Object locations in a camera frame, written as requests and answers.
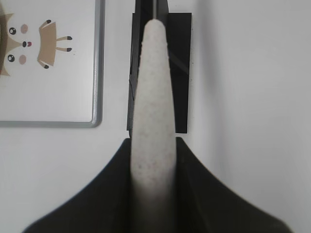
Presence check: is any white grey-rimmed cutting board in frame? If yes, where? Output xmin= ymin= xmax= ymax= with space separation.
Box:
xmin=0 ymin=0 xmax=105 ymax=128

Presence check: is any white-handled kitchen knife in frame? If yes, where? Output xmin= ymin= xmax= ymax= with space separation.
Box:
xmin=129 ymin=0 xmax=177 ymax=202

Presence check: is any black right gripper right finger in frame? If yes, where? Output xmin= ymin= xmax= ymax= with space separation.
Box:
xmin=176 ymin=137 xmax=291 ymax=233

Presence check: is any black knife stand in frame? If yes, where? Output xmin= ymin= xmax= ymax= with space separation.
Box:
xmin=126 ymin=0 xmax=192 ymax=133

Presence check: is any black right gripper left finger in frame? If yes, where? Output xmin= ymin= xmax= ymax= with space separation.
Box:
xmin=24 ymin=138 xmax=131 ymax=233

